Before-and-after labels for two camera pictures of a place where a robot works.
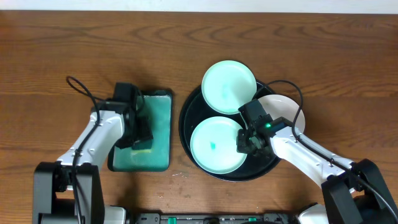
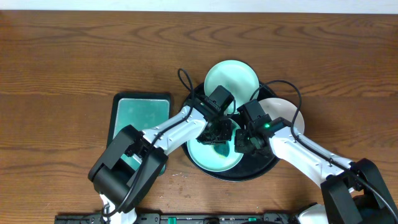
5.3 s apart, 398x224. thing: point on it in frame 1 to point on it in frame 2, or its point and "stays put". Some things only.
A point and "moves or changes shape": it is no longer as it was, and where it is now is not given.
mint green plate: x=227 y=85 stays put
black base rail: x=252 y=218 stays put
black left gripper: x=140 y=134 to x=214 y=133
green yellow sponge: x=142 y=145 moves or changes shape
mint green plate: x=214 y=145 stays put
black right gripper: x=246 y=140 stays put
